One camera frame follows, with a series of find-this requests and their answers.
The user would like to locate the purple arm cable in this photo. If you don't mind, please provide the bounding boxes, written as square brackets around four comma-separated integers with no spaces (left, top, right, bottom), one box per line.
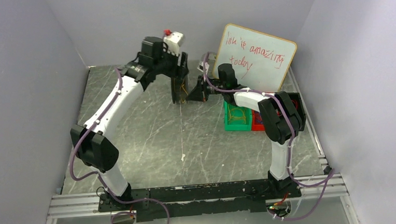
[201,44,340,224]
[63,64,171,224]

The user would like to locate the aluminium frame rail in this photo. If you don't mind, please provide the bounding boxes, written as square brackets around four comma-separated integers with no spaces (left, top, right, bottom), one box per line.
[47,193,107,219]

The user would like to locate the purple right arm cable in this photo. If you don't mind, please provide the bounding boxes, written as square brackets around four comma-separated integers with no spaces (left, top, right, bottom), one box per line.
[201,44,340,224]

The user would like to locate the long yellow cable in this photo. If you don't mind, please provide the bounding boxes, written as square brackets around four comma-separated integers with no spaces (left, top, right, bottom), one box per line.
[178,82,189,104]

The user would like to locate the red plastic bin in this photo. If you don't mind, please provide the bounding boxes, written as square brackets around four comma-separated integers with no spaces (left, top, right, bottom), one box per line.
[251,110,264,131]

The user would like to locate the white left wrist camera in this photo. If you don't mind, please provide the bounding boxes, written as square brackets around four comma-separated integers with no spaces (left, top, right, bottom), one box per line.
[163,29,185,56]

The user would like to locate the dark grey perforated spool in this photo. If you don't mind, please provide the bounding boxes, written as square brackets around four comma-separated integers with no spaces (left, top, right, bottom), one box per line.
[171,76,188,104]

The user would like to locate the yellow framed whiteboard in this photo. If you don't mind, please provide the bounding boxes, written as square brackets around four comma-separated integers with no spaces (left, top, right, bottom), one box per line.
[212,23,298,93]

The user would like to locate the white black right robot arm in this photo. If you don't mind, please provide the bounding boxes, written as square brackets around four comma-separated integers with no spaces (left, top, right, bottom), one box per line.
[186,63,306,199]

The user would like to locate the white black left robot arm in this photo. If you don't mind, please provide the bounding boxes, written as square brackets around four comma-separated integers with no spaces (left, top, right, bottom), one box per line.
[69,32,189,210]

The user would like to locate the yellow cables in bin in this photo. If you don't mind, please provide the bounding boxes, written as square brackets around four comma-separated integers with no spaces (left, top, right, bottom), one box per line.
[227,103,251,125]

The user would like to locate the green plastic bin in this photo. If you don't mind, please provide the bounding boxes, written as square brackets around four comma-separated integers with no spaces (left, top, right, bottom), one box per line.
[223,102,252,132]

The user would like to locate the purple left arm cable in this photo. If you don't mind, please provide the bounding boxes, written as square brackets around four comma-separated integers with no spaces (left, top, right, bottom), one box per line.
[63,64,171,224]

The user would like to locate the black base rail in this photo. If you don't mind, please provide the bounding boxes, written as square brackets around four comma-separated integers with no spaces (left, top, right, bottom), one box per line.
[98,176,302,222]

